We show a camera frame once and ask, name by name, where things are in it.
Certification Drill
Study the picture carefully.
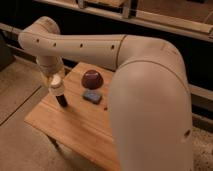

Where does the blue sponge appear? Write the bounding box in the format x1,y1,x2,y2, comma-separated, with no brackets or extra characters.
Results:
83,90,102,104

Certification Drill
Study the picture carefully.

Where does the dark red bowl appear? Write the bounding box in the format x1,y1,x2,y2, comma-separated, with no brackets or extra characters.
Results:
81,70,103,89

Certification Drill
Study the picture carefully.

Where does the black eraser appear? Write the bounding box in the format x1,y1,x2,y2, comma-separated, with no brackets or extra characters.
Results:
56,95,68,107

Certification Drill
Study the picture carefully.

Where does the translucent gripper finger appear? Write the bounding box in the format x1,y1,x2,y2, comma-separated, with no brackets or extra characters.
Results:
61,73,66,84
42,76,50,89

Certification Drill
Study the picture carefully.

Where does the wooden table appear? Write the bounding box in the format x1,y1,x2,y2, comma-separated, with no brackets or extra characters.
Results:
25,63,120,171

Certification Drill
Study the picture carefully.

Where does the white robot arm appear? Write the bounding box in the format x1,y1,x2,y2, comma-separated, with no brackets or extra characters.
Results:
18,16,193,171

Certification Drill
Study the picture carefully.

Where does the white ceramic cup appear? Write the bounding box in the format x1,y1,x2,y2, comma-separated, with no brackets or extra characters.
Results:
49,74,65,96

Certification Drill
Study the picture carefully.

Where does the wooden shelf rail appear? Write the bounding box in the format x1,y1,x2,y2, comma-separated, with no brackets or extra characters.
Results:
0,0,213,111

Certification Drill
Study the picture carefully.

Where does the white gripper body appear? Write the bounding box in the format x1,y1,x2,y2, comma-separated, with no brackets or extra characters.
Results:
36,56,65,79

